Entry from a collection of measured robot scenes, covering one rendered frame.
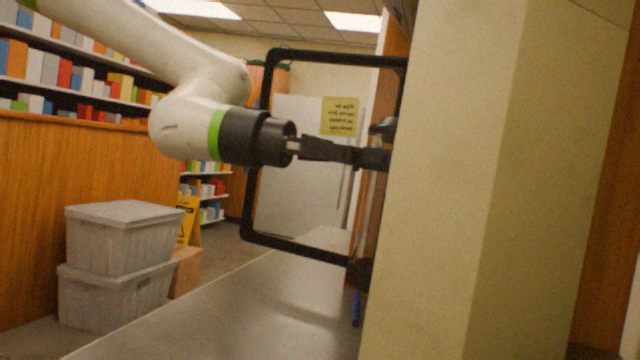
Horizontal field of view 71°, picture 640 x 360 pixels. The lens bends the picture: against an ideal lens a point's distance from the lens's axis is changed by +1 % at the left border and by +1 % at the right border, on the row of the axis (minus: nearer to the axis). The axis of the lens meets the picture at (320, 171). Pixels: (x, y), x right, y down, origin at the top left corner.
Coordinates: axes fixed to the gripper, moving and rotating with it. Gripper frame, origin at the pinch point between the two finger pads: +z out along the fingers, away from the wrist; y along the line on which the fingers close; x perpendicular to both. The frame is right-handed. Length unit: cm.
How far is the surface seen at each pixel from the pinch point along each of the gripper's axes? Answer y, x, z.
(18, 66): 152, -18, -246
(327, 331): -0.3, 26.2, -5.9
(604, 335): 24, 24, 38
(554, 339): -1.8, 18.7, 23.2
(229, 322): -6.2, 26.3, -19.0
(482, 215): -13.6, 3.9, 10.9
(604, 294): 23.5, 16.7, 36.5
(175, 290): 211, 115, -154
